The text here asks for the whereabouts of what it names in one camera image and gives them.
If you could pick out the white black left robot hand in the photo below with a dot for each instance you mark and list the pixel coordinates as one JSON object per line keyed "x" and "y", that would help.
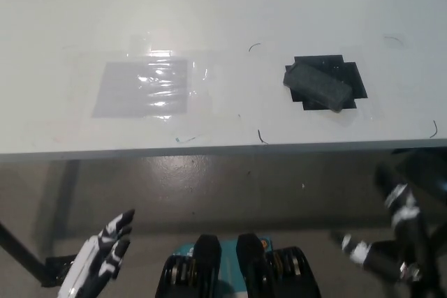
{"x": 94, "y": 259}

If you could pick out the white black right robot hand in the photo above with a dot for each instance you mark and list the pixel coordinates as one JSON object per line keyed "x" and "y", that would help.
{"x": 405, "y": 214}

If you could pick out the dark grey whiteboard eraser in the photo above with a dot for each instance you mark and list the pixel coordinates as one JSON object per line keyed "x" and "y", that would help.
{"x": 316, "y": 85}

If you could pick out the black teal robot torso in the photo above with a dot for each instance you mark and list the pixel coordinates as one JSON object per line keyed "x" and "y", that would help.
{"x": 223, "y": 270}

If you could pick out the black tape marked spot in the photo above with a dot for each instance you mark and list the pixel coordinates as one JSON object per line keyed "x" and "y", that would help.
{"x": 356, "y": 81}

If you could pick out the black table leg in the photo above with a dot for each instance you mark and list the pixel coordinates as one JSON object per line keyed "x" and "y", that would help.
{"x": 21, "y": 252}

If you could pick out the clear plastic film sheet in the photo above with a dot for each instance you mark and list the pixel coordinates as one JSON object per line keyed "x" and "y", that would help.
{"x": 200, "y": 102}

